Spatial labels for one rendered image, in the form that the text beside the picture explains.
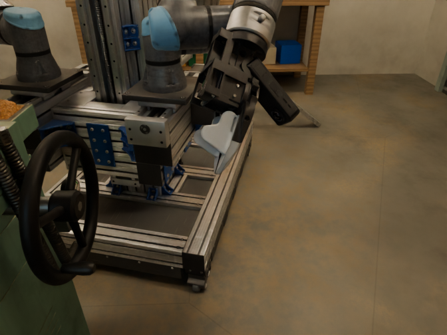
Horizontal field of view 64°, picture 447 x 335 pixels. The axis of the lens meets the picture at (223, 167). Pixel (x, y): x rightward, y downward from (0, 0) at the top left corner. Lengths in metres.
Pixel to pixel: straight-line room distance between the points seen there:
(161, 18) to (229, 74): 0.20
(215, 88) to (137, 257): 1.11
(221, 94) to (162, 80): 0.70
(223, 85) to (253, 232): 1.37
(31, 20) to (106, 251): 0.90
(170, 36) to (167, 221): 1.05
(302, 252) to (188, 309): 0.60
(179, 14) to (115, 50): 0.72
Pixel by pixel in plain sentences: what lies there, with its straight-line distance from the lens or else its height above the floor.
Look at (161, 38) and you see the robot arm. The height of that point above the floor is 1.09.
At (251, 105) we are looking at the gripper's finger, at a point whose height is 1.04.
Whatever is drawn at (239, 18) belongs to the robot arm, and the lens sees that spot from 0.59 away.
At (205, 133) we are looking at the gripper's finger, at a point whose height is 1.01.
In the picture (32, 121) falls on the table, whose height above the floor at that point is 0.86.
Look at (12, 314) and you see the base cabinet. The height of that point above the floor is 0.53.
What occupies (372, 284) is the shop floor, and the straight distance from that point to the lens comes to 1.72.
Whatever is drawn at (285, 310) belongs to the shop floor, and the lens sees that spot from 1.55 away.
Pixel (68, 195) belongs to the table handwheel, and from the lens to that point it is 0.72.
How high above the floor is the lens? 1.23
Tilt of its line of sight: 32 degrees down
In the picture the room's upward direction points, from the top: straight up
